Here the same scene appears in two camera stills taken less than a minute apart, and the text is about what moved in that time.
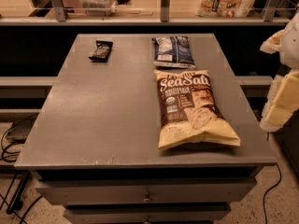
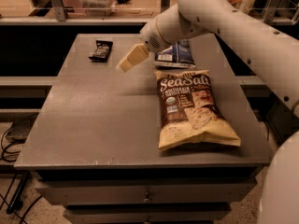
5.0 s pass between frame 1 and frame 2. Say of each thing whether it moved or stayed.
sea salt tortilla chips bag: stayed
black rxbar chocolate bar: stayed
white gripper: moved
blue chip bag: stayed
